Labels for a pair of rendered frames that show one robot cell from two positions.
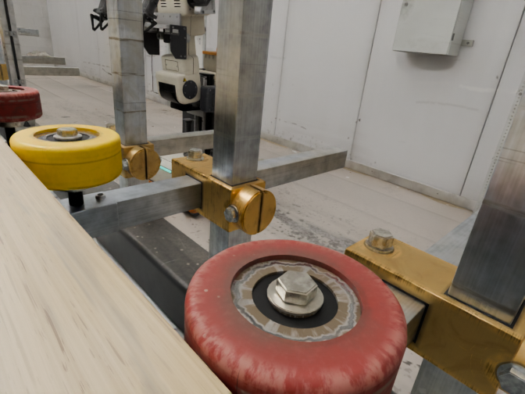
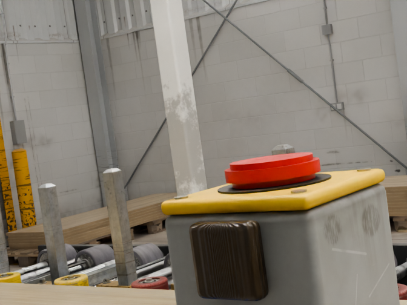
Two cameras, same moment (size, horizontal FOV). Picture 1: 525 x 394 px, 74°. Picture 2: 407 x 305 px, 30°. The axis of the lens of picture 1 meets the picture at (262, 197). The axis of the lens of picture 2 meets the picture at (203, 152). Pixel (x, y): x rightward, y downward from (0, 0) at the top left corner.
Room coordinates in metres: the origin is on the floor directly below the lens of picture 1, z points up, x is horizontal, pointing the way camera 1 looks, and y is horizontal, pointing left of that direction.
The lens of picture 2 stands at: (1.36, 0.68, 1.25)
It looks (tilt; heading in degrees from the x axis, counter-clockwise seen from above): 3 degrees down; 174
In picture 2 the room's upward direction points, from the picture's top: 8 degrees counter-clockwise
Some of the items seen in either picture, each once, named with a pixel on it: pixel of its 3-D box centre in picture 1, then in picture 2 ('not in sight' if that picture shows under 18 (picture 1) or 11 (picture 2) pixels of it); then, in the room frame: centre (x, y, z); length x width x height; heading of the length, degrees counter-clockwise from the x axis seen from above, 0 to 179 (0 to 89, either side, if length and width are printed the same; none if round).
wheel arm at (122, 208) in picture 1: (242, 180); not in sight; (0.42, 0.03, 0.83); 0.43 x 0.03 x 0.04; 136
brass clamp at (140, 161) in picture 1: (126, 152); not in sight; (0.55, 0.23, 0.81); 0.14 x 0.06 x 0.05; 46
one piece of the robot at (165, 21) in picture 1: (166, 35); not in sight; (2.04, 0.60, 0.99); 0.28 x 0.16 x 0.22; 50
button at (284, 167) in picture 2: not in sight; (273, 178); (1.04, 0.75, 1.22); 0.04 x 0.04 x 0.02
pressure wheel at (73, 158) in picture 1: (75, 193); not in sight; (0.28, 0.16, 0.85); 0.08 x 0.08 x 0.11
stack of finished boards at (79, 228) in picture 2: not in sight; (114, 217); (-7.14, 0.55, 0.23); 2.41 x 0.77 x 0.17; 138
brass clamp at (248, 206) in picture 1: (220, 191); not in sight; (0.37, 0.05, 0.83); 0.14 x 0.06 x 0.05; 46
